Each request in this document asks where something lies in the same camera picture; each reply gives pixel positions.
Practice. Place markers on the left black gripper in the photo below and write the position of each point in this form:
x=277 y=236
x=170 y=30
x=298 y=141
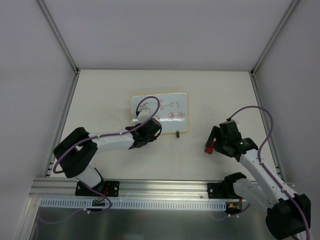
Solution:
x=152 y=127

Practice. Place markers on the left aluminium frame post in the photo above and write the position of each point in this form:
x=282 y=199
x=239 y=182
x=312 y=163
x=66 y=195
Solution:
x=52 y=24

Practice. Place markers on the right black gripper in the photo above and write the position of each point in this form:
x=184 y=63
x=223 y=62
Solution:
x=216 y=139

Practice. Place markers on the yellow framed whiteboard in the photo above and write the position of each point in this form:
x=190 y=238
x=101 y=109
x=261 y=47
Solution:
x=172 y=110

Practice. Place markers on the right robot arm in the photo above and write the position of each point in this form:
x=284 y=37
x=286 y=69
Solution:
x=286 y=213

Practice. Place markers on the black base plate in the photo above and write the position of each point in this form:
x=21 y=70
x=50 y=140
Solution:
x=107 y=187
x=219 y=190

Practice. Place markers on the right aluminium frame post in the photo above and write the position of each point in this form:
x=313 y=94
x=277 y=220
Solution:
x=275 y=34

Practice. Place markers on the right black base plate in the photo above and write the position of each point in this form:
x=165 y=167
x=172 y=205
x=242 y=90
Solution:
x=219 y=190

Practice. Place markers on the aluminium mounting rail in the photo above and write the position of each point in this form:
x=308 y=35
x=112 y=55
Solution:
x=171 y=190

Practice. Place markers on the white slotted cable duct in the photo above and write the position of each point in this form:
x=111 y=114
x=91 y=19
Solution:
x=135 y=204

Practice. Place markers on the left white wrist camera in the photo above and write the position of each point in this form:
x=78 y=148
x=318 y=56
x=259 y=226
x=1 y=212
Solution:
x=143 y=115

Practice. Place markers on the red whiteboard eraser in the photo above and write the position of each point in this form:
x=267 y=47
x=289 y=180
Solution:
x=209 y=149

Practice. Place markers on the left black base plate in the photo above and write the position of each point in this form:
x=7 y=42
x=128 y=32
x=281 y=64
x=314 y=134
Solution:
x=107 y=187

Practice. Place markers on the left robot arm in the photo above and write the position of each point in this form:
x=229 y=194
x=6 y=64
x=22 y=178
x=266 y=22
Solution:
x=77 y=150

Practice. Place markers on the aluminium frame post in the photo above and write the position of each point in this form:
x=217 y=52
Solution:
x=52 y=24
x=275 y=34

